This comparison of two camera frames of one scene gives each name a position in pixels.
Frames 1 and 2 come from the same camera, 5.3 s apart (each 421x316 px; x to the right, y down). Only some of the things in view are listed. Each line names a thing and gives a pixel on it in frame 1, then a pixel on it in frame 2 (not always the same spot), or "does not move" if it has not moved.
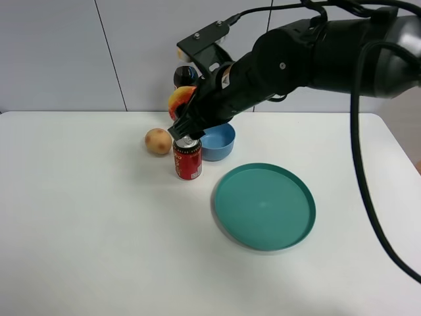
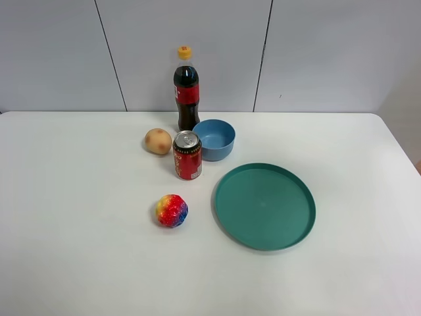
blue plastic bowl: [217, 144] does not move
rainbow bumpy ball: [181, 95] to [172, 210]
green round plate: [265, 207] does not move
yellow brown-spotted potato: [158, 141] does not move
